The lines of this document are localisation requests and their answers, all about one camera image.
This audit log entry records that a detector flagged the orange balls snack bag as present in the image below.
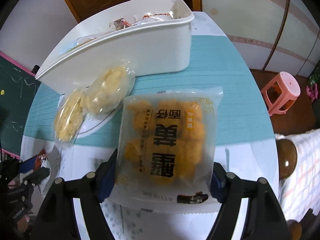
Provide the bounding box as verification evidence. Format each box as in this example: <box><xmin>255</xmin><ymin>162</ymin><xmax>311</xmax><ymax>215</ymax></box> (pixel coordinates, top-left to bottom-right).
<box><xmin>110</xmin><ymin>87</ymin><xmax>223</xmax><ymax>214</ymax></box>

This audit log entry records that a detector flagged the red white chips bag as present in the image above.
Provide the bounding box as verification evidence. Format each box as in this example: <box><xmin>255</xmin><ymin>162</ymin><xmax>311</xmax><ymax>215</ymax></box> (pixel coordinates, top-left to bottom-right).
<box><xmin>142</xmin><ymin>11</ymin><xmax>174</xmax><ymax>21</ymax></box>

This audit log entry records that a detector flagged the dark red dates packet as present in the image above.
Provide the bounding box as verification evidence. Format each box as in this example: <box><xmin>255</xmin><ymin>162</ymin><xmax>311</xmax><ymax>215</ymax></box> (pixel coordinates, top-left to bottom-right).
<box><xmin>33</xmin><ymin>148</ymin><xmax>52</xmax><ymax>173</ymax></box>

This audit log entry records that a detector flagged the brown wooden bed knob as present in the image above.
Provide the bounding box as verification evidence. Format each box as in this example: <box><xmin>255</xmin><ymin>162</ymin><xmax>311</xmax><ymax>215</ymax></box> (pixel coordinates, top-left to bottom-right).
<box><xmin>276</xmin><ymin>139</ymin><xmax>298</xmax><ymax>180</ymax></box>

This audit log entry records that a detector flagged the yellow puffs snack bag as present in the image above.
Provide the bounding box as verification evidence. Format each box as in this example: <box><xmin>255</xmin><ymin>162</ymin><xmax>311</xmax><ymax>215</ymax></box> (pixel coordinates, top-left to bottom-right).
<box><xmin>81</xmin><ymin>63</ymin><xmax>136</xmax><ymax>116</ymax></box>

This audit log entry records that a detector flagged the white checked bed cover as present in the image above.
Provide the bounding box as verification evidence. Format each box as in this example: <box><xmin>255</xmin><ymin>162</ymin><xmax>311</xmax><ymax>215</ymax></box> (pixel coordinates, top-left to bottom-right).
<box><xmin>276</xmin><ymin>129</ymin><xmax>319</xmax><ymax>221</ymax></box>

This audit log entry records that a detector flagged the pink plastic stool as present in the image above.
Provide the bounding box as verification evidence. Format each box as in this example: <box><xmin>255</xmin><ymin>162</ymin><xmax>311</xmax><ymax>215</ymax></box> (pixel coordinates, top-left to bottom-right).
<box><xmin>261</xmin><ymin>72</ymin><xmax>300</xmax><ymax>116</ymax></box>

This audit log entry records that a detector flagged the white plastic bin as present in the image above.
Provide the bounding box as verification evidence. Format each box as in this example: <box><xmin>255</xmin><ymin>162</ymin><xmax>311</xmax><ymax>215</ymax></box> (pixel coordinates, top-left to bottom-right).
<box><xmin>35</xmin><ymin>0</ymin><xmax>194</xmax><ymax>94</ymax></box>

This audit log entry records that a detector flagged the mixed nuts snack packet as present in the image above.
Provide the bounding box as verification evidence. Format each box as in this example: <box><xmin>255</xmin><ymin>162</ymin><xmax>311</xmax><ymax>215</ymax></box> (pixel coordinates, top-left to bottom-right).
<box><xmin>109</xmin><ymin>18</ymin><xmax>131</xmax><ymax>31</ymax></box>

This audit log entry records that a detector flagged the green chalkboard pink frame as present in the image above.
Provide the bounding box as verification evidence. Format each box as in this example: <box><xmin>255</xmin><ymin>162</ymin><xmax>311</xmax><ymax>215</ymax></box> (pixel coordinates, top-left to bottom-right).
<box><xmin>0</xmin><ymin>54</ymin><xmax>40</xmax><ymax>156</ymax></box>

